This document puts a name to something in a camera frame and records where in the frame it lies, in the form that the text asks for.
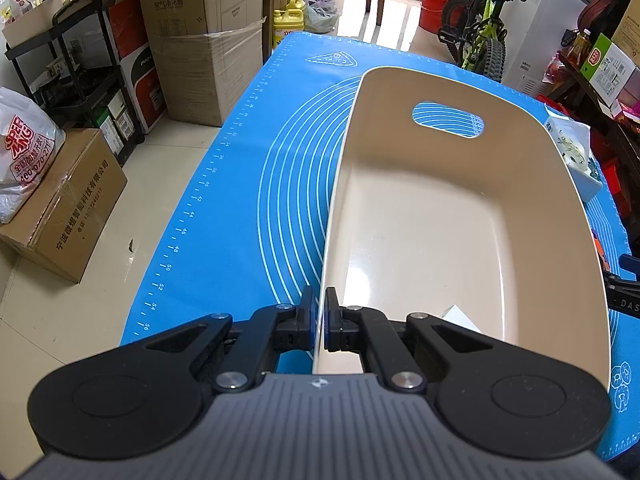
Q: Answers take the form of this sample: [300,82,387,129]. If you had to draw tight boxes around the beige plastic storage bin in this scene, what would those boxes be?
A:
[321,67,612,385]

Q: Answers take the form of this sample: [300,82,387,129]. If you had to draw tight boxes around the blue silicone mat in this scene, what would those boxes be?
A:
[119,30,640,463]

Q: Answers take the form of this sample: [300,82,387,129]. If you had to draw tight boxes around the white paper label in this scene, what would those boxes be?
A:
[442,304,482,334]

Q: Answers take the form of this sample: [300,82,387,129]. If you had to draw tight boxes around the tissue pack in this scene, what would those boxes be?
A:
[544,107,603,204]

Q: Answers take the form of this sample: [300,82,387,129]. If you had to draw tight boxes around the green white carton box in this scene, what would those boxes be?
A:
[580,34,637,107]

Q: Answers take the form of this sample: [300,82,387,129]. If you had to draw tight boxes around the brown cardboard box on floor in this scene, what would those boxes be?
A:
[1,129,127,283]

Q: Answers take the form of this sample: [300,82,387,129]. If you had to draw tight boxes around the large wrapped cardboard box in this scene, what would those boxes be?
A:
[150,20,262,127]

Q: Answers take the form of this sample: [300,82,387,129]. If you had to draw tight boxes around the white refrigerator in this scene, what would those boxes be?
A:
[501,0,591,98]

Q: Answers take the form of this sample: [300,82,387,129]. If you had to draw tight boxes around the red white appliance box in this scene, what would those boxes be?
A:
[107,0,167,134]

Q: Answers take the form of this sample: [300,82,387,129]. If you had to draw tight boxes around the green black bicycle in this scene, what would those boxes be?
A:
[437,0,526,82]

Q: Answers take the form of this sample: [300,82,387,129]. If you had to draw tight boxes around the yellow oil jug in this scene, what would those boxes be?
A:
[272,0,306,49]

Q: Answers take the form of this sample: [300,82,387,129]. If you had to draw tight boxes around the white plastic shopping bag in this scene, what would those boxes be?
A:
[0,87,65,224]

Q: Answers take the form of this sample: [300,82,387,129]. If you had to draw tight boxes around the grey plastic bag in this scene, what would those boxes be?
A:
[303,0,340,34]

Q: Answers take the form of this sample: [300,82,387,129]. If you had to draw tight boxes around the black metal shelf rack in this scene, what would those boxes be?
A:
[6,0,144,164]

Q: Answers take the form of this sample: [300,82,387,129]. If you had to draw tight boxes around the red bucket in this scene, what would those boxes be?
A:
[419,0,448,34]

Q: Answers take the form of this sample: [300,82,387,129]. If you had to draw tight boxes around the box atop shelf rack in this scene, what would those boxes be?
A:
[2,0,72,47]

